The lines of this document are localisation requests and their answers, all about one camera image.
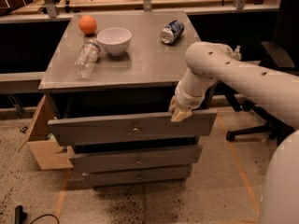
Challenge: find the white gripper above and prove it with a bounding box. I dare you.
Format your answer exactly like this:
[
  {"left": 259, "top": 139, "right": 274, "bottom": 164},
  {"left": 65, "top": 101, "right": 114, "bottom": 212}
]
[{"left": 168, "top": 80, "right": 209, "bottom": 122}]

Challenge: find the grey top drawer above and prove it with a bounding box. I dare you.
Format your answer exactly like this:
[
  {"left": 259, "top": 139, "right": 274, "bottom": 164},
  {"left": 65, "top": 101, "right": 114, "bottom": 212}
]
[{"left": 48, "top": 110, "right": 217, "bottom": 146}]

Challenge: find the grey drawer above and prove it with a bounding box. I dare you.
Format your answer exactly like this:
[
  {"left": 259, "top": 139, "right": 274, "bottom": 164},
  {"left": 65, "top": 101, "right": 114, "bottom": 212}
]
[
  {"left": 83, "top": 164, "right": 192, "bottom": 187},
  {"left": 69, "top": 145, "right": 202, "bottom": 173},
  {"left": 48, "top": 110, "right": 217, "bottom": 146}
]

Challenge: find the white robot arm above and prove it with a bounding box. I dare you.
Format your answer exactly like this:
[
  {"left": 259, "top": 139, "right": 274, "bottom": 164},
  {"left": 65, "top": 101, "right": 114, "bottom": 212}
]
[{"left": 169, "top": 42, "right": 299, "bottom": 130}]

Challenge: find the grey middle drawer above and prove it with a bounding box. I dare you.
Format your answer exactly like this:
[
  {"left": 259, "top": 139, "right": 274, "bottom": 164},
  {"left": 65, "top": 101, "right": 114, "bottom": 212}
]
[{"left": 69, "top": 145, "right": 202, "bottom": 173}]

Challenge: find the grey bottom drawer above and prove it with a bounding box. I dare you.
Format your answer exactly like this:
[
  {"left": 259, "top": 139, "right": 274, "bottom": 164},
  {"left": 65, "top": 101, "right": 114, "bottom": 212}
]
[{"left": 83, "top": 164, "right": 192, "bottom": 187}]

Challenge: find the grey drawer cabinet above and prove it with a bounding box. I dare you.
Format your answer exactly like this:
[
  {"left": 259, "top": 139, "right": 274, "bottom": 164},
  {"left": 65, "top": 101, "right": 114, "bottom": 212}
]
[{"left": 38, "top": 10, "right": 219, "bottom": 189}]

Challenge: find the blue soda can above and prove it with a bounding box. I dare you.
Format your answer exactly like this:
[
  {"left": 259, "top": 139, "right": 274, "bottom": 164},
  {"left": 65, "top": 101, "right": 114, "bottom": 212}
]
[{"left": 161, "top": 20, "right": 184, "bottom": 45}]

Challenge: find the hand sanitizer pump bottle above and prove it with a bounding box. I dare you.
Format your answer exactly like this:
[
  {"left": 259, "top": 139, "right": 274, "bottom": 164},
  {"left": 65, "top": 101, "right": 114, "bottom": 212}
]
[{"left": 234, "top": 46, "right": 242, "bottom": 61}]

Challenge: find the white bowl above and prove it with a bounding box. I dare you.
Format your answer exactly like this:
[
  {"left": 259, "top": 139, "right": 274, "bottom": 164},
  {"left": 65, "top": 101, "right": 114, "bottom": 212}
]
[{"left": 97, "top": 27, "right": 132, "bottom": 56}]

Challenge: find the clear plastic water bottle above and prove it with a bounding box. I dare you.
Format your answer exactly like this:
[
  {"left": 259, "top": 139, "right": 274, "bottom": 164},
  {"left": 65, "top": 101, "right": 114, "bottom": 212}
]
[{"left": 74, "top": 38, "right": 101, "bottom": 79}]

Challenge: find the black office chair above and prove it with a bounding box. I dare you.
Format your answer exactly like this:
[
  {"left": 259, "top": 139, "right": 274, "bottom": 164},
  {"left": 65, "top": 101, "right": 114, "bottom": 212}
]
[{"left": 225, "top": 0, "right": 299, "bottom": 147}]

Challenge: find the orange fruit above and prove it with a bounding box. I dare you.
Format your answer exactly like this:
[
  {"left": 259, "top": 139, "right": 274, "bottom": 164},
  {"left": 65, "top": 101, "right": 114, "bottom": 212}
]
[{"left": 78, "top": 15, "right": 97, "bottom": 35}]

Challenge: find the green item in box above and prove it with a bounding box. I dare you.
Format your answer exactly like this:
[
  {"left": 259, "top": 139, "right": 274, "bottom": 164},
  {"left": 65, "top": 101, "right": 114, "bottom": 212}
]
[{"left": 47, "top": 133, "right": 53, "bottom": 140}]

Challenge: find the cardboard box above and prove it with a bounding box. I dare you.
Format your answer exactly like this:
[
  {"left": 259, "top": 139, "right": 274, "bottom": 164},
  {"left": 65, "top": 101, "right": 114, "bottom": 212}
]
[{"left": 21, "top": 96, "right": 74, "bottom": 170}]

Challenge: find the black cable plug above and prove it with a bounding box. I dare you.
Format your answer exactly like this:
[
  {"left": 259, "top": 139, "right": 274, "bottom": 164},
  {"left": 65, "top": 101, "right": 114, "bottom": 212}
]
[{"left": 14, "top": 205, "right": 60, "bottom": 224}]

